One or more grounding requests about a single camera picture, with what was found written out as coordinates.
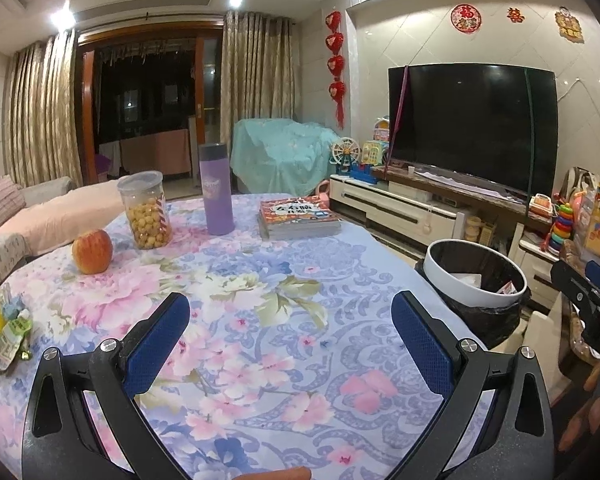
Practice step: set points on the small striped pink pillow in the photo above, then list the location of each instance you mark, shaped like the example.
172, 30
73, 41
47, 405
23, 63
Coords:
0, 202

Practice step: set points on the teal dust cover cloth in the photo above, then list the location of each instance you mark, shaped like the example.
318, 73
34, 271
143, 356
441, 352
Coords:
280, 155

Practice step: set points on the pink ribbon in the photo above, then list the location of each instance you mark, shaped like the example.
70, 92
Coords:
400, 110

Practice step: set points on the red heart hanging decoration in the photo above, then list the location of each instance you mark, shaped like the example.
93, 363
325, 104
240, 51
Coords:
335, 42

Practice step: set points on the gold figure wall sticker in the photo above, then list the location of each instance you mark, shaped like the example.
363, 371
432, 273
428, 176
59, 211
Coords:
568, 24

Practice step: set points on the wooden sliding door frame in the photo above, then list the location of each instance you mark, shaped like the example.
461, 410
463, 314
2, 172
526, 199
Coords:
87, 110

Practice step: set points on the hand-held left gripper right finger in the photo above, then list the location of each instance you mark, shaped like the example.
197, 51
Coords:
422, 340

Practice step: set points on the round red wall sticker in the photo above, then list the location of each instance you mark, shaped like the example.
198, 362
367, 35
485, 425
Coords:
464, 17

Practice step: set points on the white plastic stool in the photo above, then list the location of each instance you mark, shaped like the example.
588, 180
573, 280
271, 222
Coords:
542, 340

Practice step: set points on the ferris wheel toy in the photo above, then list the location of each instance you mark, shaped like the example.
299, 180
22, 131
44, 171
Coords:
346, 152

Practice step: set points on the grey sofa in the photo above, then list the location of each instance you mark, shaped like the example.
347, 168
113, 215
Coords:
50, 185

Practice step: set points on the red apple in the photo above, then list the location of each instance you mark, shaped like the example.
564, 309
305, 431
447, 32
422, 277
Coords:
92, 252

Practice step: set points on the floral tablecloth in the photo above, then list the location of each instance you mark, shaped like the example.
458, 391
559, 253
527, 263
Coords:
280, 310

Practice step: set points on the clear popcorn jar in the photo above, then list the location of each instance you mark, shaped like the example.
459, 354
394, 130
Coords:
145, 220

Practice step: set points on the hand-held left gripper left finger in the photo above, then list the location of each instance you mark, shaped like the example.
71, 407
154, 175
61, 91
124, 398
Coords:
155, 345

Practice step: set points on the small gold foil wrapper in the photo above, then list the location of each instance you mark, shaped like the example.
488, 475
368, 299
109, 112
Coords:
25, 354

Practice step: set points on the light blue crumpled wrapper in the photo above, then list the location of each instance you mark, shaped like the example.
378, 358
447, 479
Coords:
10, 310

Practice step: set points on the pink hanging sheet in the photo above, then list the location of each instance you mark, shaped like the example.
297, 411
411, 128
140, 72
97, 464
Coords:
155, 152

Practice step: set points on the pink sofa blanket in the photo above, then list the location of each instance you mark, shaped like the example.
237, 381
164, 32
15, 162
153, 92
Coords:
55, 220

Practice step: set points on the small red wall sticker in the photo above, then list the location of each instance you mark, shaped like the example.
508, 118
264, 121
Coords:
515, 15

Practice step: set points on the stack of books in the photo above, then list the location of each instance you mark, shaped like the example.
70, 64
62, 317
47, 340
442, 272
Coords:
297, 211

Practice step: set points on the floral sofa cover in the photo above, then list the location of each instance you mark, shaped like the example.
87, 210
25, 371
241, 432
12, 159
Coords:
5, 255

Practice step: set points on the person's right hand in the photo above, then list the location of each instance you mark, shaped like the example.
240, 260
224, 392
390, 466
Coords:
580, 420

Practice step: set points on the gold curtain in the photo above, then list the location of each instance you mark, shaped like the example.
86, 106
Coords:
260, 85
40, 110

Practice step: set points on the green and white wrapper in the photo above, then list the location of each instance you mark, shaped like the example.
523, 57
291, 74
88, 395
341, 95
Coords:
7, 342

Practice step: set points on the black flat television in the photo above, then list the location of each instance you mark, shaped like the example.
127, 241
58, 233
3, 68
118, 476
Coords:
470, 125

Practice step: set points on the white bin with black bag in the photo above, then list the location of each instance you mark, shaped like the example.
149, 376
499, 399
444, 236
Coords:
445, 280

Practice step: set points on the orange toy phone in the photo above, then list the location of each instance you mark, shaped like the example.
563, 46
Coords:
541, 206

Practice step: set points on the purple thermos bottle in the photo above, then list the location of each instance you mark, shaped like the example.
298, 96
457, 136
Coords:
216, 200

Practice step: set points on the colourful toy house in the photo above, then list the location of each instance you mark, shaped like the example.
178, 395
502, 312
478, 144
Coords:
375, 147

